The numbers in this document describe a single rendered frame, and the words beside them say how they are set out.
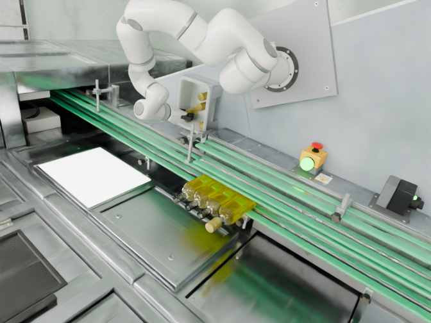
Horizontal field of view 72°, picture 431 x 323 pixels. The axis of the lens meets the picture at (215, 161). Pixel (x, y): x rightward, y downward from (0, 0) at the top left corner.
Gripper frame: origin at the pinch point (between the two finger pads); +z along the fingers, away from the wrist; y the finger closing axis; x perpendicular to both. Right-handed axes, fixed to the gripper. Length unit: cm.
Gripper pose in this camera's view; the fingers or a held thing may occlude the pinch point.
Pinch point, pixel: (186, 114)
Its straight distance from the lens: 136.2
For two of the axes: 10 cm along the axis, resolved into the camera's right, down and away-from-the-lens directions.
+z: 5.2, -0.7, 8.5
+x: 3.2, -9.1, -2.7
